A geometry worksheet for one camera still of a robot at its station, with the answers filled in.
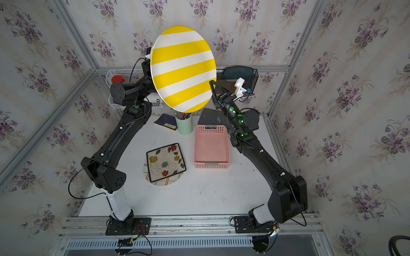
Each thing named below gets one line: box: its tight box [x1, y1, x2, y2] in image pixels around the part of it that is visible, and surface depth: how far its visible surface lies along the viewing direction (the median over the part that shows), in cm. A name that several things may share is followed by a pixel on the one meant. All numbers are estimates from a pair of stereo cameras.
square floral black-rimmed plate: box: [146, 142, 187, 183], surface depth 95 cm
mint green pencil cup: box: [175, 114, 194, 135], surface depth 104 cm
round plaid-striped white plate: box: [143, 162, 184, 187], surface depth 90 cm
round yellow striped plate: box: [150, 25, 218, 114], surface depth 49 cm
